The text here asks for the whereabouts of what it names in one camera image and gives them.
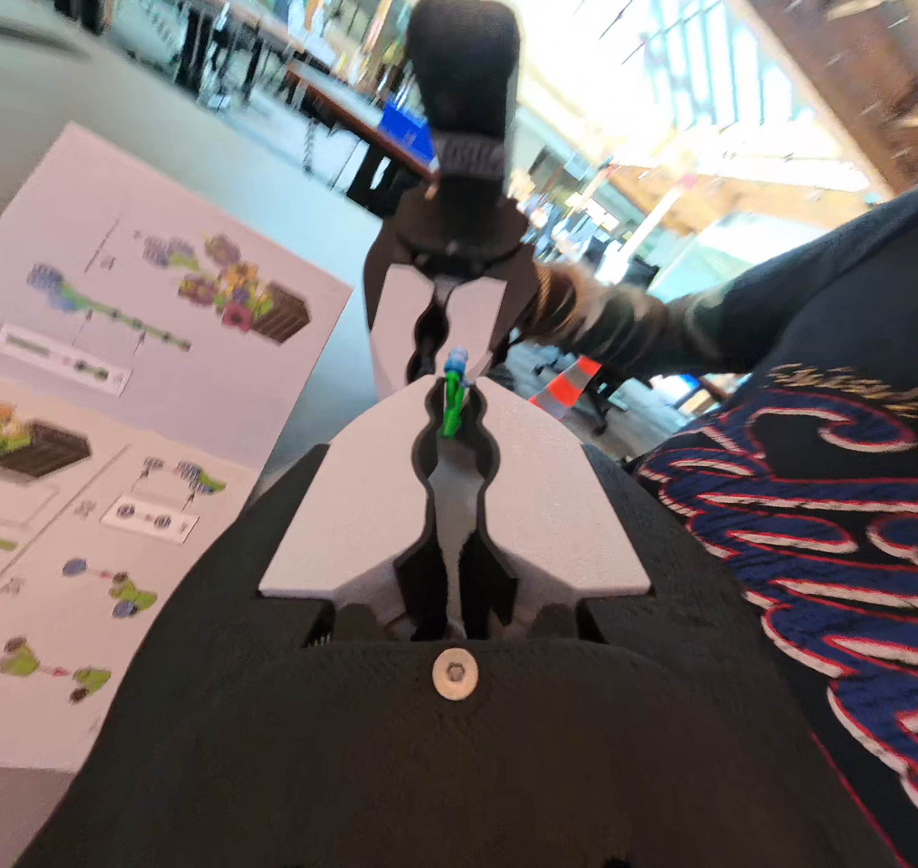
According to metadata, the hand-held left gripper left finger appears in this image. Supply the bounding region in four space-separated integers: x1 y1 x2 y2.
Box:
259 378 448 637

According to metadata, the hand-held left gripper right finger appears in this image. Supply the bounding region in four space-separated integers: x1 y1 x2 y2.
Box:
462 378 652 637

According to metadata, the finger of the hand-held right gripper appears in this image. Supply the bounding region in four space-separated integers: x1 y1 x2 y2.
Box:
452 275 513 384
368 266 448 399

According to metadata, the short green lego stalk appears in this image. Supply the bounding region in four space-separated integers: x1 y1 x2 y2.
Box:
442 375 469 439

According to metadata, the person's right forearm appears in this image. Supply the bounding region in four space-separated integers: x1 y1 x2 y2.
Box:
553 259 761 381

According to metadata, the lego instruction booklet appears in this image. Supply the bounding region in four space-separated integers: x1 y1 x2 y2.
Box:
0 123 355 773

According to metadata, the blue bin on desk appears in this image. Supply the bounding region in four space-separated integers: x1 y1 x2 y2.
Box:
381 106 434 159

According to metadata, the orange plastic wedge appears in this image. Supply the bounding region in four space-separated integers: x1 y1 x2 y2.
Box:
528 355 603 413

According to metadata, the long wooden desk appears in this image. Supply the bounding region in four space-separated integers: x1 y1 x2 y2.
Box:
130 0 338 95

